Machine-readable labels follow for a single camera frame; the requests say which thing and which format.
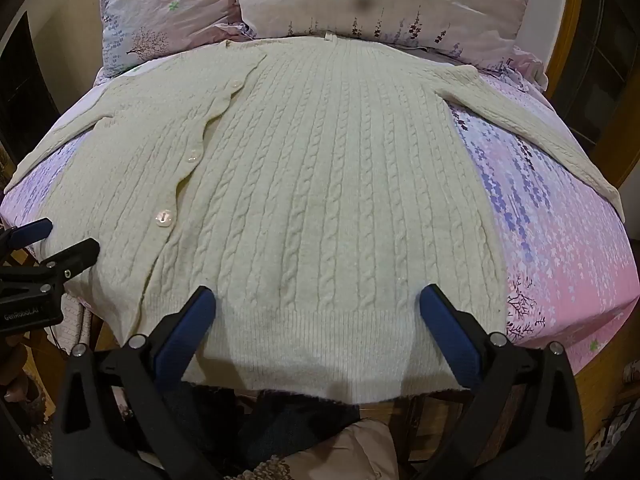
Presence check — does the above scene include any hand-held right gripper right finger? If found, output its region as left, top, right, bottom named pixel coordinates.
left=419, top=284, right=588, bottom=480

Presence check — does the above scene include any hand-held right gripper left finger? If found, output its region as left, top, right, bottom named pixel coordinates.
left=54, top=285, right=223, bottom=480

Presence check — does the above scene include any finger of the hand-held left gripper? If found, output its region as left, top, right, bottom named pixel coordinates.
left=0, top=217, right=54, bottom=252
left=0, top=238, right=101, bottom=288

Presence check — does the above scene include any cream cable-knit cardigan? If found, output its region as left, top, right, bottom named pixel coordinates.
left=4, top=35, right=627, bottom=406

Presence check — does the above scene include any pink floral bed sheet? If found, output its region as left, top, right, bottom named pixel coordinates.
left=0, top=42, right=640, bottom=386

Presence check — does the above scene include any pink floral cloth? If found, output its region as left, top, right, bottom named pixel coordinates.
left=245, top=417, right=401, bottom=480

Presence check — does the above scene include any wooden bed frame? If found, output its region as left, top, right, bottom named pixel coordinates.
left=390, top=0, right=640, bottom=456

